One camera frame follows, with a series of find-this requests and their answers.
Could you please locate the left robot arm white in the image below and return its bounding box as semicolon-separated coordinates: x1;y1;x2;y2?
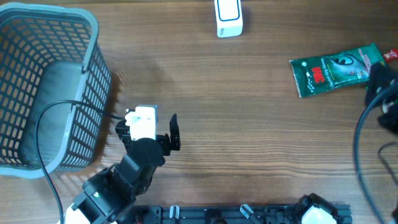
64;114;181;223

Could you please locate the grey plastic basket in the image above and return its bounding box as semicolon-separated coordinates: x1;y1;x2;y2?
1;2;111;179

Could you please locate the red stick sachet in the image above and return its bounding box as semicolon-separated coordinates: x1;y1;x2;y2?
383;49;398;63

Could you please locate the green glove package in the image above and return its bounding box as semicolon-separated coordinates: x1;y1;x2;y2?
289;43;386;98

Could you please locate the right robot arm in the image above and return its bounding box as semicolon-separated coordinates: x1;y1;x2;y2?
291;63;397;223

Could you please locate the white barcode scanner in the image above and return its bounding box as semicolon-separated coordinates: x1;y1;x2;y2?
214;0;243;38

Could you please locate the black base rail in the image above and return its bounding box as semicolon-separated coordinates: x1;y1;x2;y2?
125;204;353;224

